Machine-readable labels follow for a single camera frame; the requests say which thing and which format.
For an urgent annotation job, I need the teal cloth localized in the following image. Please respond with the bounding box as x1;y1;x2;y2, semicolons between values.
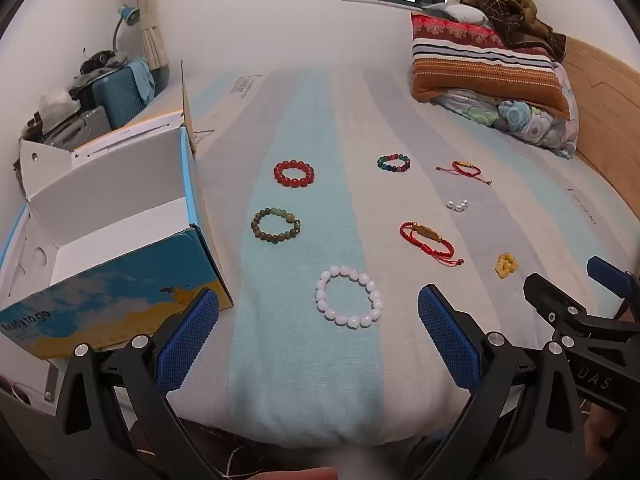
131;59;157;102

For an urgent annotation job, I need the blue desk lamp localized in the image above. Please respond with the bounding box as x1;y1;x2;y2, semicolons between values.
111;4;141;56

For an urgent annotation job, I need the green brown bead bracelet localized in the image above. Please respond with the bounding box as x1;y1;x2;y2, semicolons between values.
251;206;302;244

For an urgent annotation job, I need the striped pillow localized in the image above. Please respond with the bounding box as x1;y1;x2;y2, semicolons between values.
411;12;571;118

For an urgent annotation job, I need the small red cord bracelet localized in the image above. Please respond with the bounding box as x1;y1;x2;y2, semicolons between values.
436;160;493;186

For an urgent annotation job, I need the white plastic bag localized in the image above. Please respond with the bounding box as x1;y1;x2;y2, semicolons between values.
39;87;81;121

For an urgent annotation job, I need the red bead bracelet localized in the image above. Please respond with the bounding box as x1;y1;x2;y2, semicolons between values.
273;159;315;190

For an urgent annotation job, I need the white bead bracelet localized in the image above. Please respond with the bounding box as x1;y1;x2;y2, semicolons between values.
315;266;384;330

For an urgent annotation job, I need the dark bag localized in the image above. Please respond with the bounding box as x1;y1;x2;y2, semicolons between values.
80;50;131;77

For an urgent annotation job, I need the person's left hand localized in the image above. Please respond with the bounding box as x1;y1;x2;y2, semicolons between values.
235;466;338;480

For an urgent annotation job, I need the large red cord bracelet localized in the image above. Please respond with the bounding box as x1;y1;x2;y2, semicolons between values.
399;221;465;267

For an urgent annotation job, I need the grey pillow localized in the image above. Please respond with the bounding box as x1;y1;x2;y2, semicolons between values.
425;2;491;24

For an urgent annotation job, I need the brown blanket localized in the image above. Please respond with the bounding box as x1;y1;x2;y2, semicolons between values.
460;0;568;61

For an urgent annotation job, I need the blue and yellow cardboard box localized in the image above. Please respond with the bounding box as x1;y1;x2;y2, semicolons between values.
0;59;235;406

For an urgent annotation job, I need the multicolour bead bracelet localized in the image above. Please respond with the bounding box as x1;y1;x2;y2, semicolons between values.
377;153;412;173

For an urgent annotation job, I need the wooden headboard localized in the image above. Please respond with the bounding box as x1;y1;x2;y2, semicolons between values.
562;35;640;273

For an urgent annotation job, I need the teal suitcase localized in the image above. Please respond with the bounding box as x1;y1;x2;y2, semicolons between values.
91;60;156;131

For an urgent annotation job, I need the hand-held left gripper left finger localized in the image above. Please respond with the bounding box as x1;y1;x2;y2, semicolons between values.
52;287;221;480

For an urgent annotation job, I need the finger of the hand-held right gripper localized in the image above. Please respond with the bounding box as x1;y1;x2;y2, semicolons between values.
523;273;640;346
587;256;640;317

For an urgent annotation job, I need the grey suitcase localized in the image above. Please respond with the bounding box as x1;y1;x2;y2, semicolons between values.
42;106;112;150

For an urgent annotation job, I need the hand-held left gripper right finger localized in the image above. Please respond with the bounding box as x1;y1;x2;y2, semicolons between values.
410;285;583;480

